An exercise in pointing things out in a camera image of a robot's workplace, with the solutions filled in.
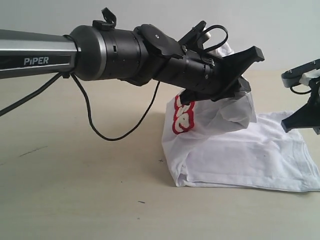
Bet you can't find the white t-shirt red Chinese patch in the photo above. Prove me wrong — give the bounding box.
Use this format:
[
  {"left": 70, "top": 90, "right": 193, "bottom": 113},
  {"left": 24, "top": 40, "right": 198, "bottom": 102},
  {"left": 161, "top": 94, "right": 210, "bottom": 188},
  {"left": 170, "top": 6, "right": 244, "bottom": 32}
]
[{"left": 161, "top": 43, "right": 320, "bottom": 194}]

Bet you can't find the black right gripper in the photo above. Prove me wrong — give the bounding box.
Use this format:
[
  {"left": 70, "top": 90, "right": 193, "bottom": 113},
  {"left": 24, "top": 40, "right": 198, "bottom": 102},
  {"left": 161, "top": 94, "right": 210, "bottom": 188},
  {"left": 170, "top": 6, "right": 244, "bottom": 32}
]
[{"left": 281, "top": 79, "right": 320, "bottom": 135}]

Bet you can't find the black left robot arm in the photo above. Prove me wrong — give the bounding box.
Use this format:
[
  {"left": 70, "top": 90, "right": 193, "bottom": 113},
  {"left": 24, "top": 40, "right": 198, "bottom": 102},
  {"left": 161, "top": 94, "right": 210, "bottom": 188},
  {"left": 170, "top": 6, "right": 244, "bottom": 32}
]
[{"left": 0, "top": 20, "right": 264, "bottom": 104}]

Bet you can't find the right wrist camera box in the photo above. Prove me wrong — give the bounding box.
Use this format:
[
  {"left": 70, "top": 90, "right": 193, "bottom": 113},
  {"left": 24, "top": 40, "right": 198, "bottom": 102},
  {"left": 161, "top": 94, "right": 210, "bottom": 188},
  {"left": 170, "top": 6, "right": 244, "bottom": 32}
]
[{"left": 281, "top": 58, "right": 320, "bottom": 88}]

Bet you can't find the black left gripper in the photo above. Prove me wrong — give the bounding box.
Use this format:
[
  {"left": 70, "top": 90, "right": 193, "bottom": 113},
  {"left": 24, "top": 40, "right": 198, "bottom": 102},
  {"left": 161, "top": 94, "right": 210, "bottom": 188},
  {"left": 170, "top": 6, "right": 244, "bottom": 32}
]
[{"left": 154, "top": 45, "right": 265, "bottom": 105}]

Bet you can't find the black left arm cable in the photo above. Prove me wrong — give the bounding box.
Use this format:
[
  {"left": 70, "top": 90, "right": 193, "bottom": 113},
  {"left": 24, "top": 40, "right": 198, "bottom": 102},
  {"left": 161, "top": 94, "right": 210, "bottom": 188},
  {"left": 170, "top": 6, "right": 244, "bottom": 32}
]
[{"left": 0, "top": 7, "right": 230, "bottom": 142}]

